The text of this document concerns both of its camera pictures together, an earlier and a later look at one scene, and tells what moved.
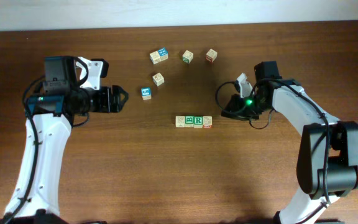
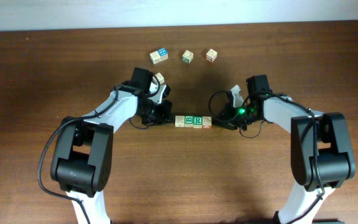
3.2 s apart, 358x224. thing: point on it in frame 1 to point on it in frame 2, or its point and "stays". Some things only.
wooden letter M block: [180, 121] stays
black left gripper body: [100, 99] to [155, 113]
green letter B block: [189, 121] stays
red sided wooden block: [207, 122] stays
